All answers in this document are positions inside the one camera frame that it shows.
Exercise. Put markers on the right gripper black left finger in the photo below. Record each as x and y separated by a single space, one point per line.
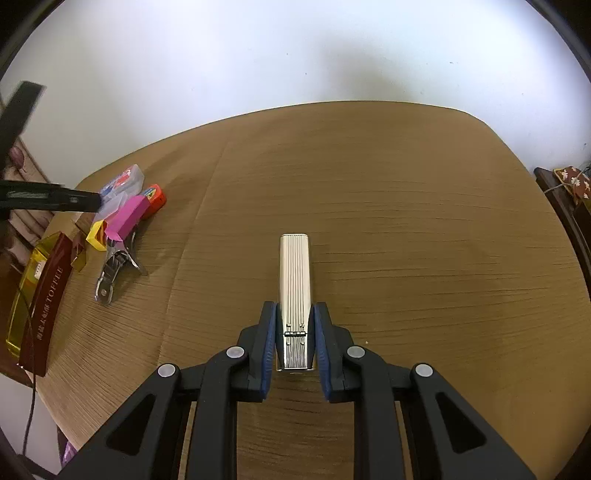
182 422

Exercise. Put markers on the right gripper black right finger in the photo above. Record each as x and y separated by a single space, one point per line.
409 422

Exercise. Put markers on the yellow striped cube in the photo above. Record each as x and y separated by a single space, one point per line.
96 237

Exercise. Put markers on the magenta block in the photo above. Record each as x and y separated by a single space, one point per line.
126 218

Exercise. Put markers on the red tape measure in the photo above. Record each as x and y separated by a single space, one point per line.
156 199

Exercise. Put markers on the silver ribbed lighter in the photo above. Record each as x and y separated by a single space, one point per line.
295 341

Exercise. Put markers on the clear box with red packet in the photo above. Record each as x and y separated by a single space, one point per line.
110 206

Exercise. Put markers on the clear floss pick box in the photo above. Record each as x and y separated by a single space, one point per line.
129 182

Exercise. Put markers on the red gold toffee tin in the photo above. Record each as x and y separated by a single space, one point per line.
37 302

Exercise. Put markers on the dark wooden side furniture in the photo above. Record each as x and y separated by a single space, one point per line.
575 219

